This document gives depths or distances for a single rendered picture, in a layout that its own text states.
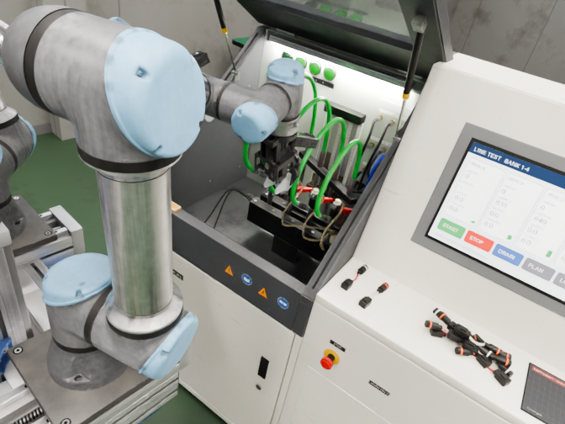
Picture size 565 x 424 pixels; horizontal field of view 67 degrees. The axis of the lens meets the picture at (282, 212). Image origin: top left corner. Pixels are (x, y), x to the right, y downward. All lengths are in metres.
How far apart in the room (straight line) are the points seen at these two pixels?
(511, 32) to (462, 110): 8.17
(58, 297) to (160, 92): 0.43
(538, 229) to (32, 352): 1.15
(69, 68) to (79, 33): 0.04
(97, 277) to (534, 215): 0.98
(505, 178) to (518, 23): 8.19
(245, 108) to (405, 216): 0.64
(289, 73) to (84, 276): 0.51
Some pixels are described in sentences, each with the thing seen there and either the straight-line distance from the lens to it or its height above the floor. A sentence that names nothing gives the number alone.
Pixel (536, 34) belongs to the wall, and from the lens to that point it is 9.25.
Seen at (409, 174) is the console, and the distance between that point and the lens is 1.24.
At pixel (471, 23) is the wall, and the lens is 9.58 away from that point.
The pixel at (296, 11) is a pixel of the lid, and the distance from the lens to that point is 1.44.
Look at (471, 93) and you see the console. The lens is 1.20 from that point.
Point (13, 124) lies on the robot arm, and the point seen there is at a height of 1.27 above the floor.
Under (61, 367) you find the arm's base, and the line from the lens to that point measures 0.90.
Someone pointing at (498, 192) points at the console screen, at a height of 1.32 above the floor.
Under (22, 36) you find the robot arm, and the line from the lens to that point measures 0.52.
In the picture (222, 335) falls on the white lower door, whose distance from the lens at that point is 1.59.
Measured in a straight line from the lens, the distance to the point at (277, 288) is 1.26.
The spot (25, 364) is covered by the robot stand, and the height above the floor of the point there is 1.04.
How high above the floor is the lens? 1.80
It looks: 34 degrees down
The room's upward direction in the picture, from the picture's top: 11 degrees clockwise
